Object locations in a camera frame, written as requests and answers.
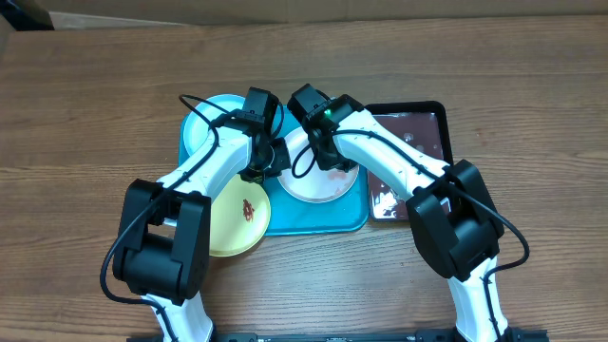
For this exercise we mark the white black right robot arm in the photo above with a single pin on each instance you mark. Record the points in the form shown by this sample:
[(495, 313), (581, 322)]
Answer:
[(454, 222)]

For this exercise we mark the teal plastic tray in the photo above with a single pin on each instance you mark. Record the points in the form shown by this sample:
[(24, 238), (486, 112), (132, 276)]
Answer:
[(291, 216)]

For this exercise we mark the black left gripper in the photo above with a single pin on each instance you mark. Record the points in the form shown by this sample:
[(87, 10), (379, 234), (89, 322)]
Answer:
[(283, 163)]

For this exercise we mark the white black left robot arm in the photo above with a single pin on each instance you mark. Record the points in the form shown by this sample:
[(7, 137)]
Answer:
[(161, 253)]

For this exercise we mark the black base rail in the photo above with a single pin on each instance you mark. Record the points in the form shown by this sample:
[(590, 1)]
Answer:
[(431, 335)]

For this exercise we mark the white plate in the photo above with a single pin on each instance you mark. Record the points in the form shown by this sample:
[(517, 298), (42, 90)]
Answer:
[(318, 185)]

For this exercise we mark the light blue plate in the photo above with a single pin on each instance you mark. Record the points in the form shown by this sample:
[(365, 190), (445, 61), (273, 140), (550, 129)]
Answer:
[(195, 130)]

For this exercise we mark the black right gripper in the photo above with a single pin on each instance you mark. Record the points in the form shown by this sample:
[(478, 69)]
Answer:
[(330, 161)]

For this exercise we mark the black tray with water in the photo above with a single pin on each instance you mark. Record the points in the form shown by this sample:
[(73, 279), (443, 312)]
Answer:
[(422, 125)]

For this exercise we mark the cardboard panel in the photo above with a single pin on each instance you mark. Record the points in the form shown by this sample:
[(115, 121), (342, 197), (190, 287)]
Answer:
[(228, 12)]

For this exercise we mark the yellow plate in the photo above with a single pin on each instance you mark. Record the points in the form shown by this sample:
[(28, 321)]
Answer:
[(240, 217)]

